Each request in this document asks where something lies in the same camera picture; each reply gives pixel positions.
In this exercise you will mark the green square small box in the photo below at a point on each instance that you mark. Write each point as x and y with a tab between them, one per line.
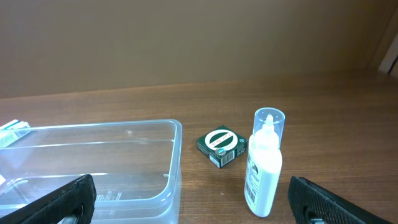
222	145

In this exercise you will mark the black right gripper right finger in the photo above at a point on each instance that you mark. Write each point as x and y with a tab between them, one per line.
311	203

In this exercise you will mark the white blue Panadol box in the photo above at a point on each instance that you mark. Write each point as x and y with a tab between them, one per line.
13	131

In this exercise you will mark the white bottle clear cap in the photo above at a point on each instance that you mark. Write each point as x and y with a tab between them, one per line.
264	163

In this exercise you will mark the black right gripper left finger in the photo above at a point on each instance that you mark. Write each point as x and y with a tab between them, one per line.
73	202

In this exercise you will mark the clear plastic container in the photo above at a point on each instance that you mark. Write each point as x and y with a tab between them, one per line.
135	166

